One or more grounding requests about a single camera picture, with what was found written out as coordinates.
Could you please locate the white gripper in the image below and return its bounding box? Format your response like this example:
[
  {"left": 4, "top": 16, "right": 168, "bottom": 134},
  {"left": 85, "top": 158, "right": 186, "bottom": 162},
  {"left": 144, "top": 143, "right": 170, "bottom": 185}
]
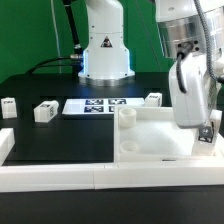
[{"left": 169, "top": 53, "right": 218, "bottom": 129}]

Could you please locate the white square tabletop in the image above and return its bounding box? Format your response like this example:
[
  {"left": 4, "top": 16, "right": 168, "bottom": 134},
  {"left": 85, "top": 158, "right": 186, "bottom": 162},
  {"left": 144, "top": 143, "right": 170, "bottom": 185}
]
[{"left": 114, "top": 106, "right": 224, "bottom": 162}]

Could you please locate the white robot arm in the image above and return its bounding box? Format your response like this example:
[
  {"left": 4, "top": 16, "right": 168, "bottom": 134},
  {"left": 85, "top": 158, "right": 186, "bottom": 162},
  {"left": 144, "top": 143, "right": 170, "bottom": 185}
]
[{"left": 79, "top": 0, "right": 224, "bottom": 128}]

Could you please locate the white sheet with tags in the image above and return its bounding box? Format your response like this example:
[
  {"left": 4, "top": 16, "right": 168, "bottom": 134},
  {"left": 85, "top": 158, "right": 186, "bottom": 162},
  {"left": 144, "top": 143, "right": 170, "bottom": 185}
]
[{"left": 62, "top": 98, "right": 144, "bottom": 115}]

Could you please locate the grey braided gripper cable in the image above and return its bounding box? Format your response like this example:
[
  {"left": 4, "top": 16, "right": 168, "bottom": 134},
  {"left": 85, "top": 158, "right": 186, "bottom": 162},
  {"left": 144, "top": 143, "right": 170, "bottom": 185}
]
[{"left": 175, "top": 0, "right": 224, "bottom": 94}]

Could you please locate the black cable hose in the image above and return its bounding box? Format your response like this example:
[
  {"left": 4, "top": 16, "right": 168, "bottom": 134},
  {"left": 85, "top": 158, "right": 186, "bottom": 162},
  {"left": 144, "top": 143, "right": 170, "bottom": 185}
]
[{"left": 25, "top": 0, "right": 84, "bottom": 75}]

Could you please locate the grey thin cable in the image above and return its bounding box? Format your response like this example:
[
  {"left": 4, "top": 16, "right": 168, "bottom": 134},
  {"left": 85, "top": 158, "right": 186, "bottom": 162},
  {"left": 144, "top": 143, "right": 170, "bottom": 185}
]
[{"left": 50, "top": 0, "right": 63, "bottom": 75}]

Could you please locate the white front barrier wall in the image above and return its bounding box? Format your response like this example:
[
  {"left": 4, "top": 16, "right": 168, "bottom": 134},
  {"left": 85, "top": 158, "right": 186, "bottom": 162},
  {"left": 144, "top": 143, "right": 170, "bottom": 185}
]
[{"left": 0, "top": 160, "right": 224, "bottom": 192}]

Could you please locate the white barrier wall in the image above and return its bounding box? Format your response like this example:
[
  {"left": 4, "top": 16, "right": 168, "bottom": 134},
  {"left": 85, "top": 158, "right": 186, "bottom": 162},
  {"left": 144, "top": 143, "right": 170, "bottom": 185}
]
[
  {"left": 0, "top": 128, "right": 15, "bottom": 166},
  {"left": 0, "top": 160, "right": 224, "bottom": 192}
]

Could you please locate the white left barrier wall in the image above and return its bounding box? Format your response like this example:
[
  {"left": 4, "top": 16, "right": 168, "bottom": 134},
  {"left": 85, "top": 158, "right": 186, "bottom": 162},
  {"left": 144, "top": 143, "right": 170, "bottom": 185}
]
[{"left": 0, "top": 128, "right": 15, "bottom": 166}]

